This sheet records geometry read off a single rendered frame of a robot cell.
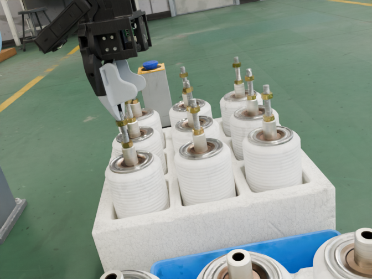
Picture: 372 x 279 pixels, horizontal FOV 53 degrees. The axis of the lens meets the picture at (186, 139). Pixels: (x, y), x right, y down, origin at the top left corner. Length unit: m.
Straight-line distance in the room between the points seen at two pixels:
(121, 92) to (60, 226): 0.54
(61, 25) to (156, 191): 0.29
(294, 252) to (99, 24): 0.45
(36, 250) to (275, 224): 0.57
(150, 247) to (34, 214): 0.54
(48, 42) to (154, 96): 0.44
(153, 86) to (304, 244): 0.55
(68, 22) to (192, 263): 0.40
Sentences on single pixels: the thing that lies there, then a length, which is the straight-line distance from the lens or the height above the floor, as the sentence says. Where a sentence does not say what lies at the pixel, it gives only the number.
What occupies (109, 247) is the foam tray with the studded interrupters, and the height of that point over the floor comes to 0.15.
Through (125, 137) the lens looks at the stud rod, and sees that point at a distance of 0.61.
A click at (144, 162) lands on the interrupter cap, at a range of 0.61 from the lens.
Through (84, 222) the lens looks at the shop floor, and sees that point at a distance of 0.99.
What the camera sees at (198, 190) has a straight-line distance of 0.61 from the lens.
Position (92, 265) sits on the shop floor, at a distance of 0.85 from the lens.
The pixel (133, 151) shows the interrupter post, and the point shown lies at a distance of 0.61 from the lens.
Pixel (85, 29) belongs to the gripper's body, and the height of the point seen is 0.47.
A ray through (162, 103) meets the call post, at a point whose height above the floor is 0.23.
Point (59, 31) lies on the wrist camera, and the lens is 0.58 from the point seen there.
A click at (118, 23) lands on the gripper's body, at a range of 0.52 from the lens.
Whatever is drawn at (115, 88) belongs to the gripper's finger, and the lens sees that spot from 0.56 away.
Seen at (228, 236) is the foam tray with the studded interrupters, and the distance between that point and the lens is 0.63.
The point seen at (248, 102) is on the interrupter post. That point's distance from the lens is 0.73.
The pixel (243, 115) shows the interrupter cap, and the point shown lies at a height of 0.25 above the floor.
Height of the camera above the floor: 0.52
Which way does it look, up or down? 24 degrees down
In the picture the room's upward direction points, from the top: 11 degrees counter-clockwise
